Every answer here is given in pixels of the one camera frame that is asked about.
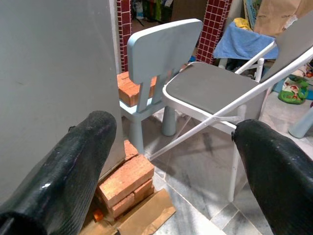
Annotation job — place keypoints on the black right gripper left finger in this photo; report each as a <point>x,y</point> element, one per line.
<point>63,176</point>

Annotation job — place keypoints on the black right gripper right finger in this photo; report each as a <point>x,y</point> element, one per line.
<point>278,176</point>

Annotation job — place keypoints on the white fridge door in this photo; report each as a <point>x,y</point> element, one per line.
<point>49,61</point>

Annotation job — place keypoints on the small orange object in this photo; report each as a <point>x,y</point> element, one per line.
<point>99,216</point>

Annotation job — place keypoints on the light blue plastic furniture leg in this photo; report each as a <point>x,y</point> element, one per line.
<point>302,127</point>

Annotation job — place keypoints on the red brick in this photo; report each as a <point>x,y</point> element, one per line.
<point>143,192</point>
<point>127,90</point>
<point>127,178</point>
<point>129,149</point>
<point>122,205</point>

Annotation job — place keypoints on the green printed bag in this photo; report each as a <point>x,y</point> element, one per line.
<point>293,93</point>

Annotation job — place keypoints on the brown cardboard sheet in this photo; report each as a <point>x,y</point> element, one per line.
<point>146,213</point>

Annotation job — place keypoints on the white folding chair grey seat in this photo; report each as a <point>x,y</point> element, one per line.
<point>207,88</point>

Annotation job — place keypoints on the blue towel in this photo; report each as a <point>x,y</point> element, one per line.
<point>242,41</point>

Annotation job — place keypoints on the yellow cloth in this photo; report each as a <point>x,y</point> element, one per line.
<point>242,23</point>

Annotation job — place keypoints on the brown paper bag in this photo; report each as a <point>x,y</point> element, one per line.
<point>274,14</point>

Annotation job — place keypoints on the narrow red tiled pillar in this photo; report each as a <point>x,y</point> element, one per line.
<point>124,24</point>

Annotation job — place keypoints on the light blue plastic kids chair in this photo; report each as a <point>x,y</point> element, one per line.
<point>161,44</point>

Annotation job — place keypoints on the wide red tiled pillar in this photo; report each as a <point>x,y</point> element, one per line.
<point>212,24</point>

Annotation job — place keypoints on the colourful printed board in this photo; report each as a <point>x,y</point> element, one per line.
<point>252,9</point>

